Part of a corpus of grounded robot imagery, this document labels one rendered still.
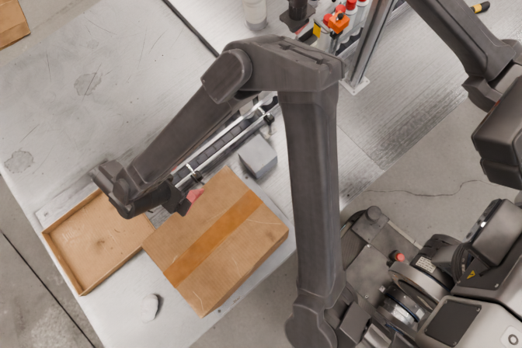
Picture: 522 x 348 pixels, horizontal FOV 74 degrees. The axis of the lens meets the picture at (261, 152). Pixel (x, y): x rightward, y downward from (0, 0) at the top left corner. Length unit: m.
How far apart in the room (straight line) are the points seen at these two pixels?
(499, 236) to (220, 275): 0.59
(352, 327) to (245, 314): 1.52
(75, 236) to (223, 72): 1.06
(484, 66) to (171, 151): 0.54
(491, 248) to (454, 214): 1.65
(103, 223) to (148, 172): 0.71
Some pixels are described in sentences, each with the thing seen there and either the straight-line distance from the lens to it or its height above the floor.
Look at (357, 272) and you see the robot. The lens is 1.79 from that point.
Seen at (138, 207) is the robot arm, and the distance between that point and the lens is 0.76.
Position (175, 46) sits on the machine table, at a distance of 1.51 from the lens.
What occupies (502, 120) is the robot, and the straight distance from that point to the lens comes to 0.38.
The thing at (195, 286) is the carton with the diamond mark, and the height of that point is 1.12.
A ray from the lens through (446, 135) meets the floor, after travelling 2.36.
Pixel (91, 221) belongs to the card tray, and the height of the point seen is 0.83.
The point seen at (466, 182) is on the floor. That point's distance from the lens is 2.32.
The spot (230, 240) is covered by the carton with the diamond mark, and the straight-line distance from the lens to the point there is 0.91.
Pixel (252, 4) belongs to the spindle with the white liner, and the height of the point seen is 1.02.
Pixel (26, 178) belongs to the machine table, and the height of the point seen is 0.83.
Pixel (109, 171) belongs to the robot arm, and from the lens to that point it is 0.78.
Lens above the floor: 2.02
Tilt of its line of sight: 72 degrees down
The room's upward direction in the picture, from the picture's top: 11 degrees counter-clockwise
